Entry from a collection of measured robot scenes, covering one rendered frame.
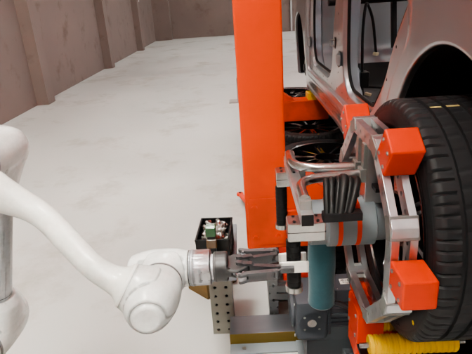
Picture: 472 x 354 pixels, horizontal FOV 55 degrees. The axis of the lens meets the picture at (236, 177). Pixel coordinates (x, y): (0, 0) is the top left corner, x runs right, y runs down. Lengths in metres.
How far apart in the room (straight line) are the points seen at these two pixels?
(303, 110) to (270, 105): 2.03
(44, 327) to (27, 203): 1.43
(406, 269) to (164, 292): 0.52
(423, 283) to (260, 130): 0.85
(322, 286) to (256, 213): 0.41
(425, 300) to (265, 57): 0.93
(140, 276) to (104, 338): 1.38
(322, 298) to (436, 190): 0.64
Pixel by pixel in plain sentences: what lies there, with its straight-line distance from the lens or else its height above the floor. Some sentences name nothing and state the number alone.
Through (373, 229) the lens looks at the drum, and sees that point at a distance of 1.27.
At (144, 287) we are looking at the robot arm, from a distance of 0.98.
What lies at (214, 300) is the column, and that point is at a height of 0.19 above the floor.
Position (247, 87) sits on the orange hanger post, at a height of 1.16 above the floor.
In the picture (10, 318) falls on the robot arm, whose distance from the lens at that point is 1.64.
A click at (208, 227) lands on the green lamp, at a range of 1.71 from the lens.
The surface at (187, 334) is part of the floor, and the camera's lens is 2.26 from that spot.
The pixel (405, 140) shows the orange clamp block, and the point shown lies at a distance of 1.04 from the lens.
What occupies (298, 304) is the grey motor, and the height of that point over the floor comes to 0.40.
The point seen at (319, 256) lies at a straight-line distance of 1.46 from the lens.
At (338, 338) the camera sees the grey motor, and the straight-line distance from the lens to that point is 2.07.
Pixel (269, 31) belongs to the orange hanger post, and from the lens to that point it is 1.58.
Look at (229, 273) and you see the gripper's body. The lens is 1.12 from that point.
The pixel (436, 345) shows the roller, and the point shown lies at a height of 0.52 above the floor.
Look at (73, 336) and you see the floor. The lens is 2.42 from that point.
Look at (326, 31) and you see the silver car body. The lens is 3.64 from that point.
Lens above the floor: 1.45
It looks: 21 degrees down
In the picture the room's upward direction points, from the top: 4 degrees counter-clockwise
